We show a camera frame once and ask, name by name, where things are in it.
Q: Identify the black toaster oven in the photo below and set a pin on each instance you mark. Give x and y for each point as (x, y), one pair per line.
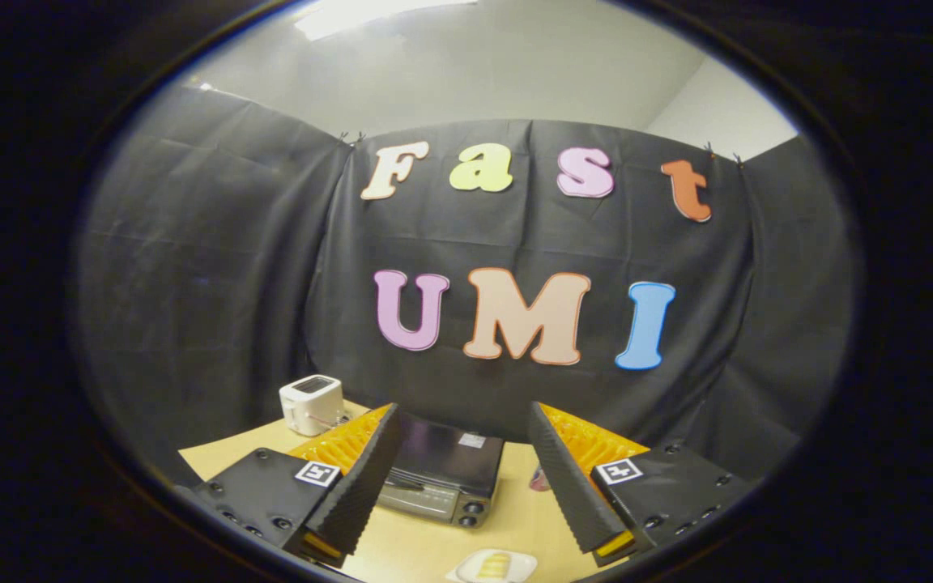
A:
(442, 457)

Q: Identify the black backdrop cloth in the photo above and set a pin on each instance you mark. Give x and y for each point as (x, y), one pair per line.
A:
(215, 283)

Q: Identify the white pop-up toaster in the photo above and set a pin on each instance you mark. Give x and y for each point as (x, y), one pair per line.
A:
(310, 403)

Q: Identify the pink bottle with white cap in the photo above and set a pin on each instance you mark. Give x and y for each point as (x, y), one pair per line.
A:
(539, 480)

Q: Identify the pale yellow bread slices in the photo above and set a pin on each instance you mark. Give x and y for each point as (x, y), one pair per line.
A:
(493, 566)

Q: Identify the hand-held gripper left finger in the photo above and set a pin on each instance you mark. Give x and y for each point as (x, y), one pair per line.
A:
(361, 486)

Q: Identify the white square plate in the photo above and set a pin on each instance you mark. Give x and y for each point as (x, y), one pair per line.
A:
(519, 564)

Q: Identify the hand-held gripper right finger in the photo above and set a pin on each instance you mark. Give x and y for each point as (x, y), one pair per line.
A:
(568, 486)

